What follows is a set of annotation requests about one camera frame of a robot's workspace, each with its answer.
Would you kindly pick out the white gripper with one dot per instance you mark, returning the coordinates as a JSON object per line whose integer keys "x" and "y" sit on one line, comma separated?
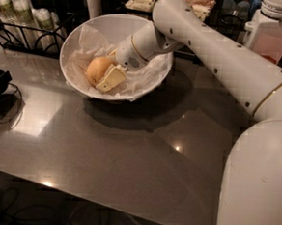
{"x": 127, "y": 54}

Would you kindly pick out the orange fruit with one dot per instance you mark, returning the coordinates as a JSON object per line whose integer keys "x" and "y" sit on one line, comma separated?
{"x": 97, "y": 69}

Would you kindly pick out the plastic cup stack left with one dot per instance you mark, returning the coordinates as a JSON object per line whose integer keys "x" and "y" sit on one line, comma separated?
{"x": 7, "y": 11}

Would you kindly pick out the white bowl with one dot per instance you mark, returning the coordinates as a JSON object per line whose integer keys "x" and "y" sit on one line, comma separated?
{"x": 121, "y": 24}

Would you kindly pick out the white paper liner in bowl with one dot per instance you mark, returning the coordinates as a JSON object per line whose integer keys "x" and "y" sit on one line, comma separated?
{"x": 86, "y": 43}

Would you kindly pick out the white appliance with jar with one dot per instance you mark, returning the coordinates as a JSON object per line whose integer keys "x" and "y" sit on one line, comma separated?
{"x": 263, "y": 33}

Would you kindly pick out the plastic cup stack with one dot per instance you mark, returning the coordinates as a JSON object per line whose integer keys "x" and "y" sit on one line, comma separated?
{"x": 44, "y": 19}
{"x": 7, "y": 11}
{"x": 23, "y": 12}

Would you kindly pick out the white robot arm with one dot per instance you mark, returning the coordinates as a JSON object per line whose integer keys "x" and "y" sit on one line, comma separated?
{"x": 251, "y": 190}

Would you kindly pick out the black object with cable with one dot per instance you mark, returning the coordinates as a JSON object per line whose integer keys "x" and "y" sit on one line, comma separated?
{"x": 10, "y": 98}

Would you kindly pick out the plastic cup stack right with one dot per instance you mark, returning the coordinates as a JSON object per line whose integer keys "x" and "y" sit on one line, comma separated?
{"x": 44, "y": 19}

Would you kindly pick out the black wire cup rack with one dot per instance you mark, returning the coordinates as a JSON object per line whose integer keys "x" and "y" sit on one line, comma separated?
{"x": 36, "y": 41}

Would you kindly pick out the white tall cup stack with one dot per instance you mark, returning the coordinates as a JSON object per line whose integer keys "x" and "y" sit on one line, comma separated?
{"x": 94, "y": 8}

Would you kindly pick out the plastic cup stack middle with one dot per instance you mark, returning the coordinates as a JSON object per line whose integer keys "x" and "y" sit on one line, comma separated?
{"x": 23, "y": 12}

